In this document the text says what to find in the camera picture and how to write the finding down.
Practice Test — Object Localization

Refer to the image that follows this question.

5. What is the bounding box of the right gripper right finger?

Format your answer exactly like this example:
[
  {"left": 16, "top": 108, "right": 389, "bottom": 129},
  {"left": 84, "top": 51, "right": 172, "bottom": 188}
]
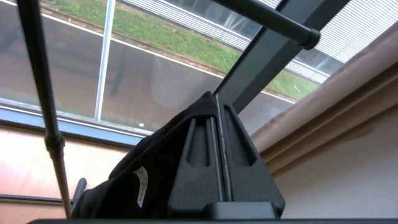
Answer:
[{"left": 215, "top": 94, "right": 285, "bottom": 218}]

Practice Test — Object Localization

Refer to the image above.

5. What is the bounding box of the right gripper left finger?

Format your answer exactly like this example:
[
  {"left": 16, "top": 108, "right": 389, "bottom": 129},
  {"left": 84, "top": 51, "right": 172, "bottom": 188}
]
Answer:
[{"left": 167, "top": 116, "right": 224, "bottom": 218}]

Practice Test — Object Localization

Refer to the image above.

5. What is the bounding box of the black garment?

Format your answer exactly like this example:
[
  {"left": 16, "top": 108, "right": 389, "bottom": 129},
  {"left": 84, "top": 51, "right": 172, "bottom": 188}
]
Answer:
[{"left": 71, "top": 91, "right": 218, "bottom": 219}]

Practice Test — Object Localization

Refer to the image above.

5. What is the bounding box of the black clothes rack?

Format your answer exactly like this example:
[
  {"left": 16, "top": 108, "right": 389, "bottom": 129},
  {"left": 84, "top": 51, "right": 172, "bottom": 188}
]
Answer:
[{"left": 0, "top": 0, "right": 322, "bottom": 220}]

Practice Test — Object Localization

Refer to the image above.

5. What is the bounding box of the beige curtain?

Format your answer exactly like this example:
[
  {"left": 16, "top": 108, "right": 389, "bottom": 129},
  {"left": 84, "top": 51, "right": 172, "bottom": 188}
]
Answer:
[{"left": 250, "top": 21, "right": 398, "bottom": 179}]

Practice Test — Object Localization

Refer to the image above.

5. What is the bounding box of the window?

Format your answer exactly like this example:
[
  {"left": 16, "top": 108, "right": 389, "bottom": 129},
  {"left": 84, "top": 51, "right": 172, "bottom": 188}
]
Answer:
[{"left": 0, "top": 0, "right": 398, "bottom": 149}]

